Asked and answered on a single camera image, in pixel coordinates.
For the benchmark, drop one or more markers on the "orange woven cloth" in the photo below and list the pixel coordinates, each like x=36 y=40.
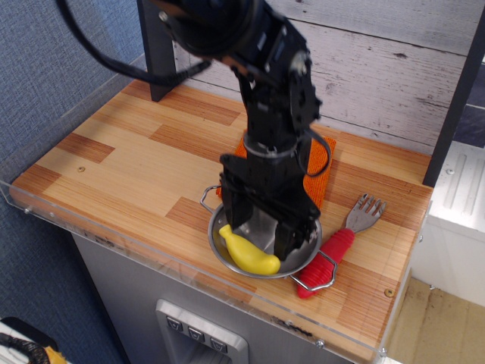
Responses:
x=315 y=187

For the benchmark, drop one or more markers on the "black and yellow object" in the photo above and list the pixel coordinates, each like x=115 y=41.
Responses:
x=22 y=343

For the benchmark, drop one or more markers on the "white ribbed side counter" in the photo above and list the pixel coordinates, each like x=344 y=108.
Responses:
x=449 y=254

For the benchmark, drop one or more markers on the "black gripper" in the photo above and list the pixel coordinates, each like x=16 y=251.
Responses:
x=275 y=186

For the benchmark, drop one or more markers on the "small steel bowl with handles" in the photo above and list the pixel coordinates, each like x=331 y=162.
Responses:
x=259 y=230

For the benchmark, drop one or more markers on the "clear acrylic table guard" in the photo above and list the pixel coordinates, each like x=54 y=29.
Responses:
x=129 y=177

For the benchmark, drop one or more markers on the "yellow toy banana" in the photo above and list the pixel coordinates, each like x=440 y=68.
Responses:
x=247 y=255

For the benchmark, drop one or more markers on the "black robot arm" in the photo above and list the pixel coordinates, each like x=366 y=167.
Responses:
x=272 y=63

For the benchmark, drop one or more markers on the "red handled toy fork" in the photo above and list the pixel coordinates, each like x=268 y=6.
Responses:
x=320 y=273

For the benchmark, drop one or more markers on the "silver button dispenser panel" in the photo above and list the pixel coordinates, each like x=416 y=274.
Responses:
x=190 y=338

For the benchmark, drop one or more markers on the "dark right upright post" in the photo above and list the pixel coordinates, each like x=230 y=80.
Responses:
x=462 y=92

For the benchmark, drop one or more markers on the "grey toy cabinet front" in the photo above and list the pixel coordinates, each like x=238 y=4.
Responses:
x=130 y=291

